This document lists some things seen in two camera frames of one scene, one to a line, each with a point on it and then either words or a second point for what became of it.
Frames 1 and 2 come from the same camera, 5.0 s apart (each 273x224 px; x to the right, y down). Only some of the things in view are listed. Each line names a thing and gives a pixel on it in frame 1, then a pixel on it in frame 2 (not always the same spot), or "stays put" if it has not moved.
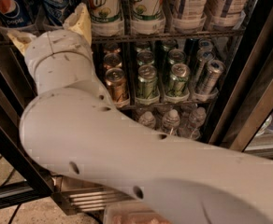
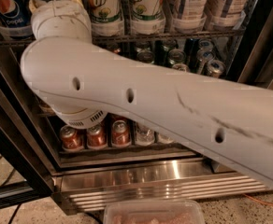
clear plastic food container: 129,213 stays put
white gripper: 58,45 → 60,11
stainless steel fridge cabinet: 205,63 stays put
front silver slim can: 210,80 stays put
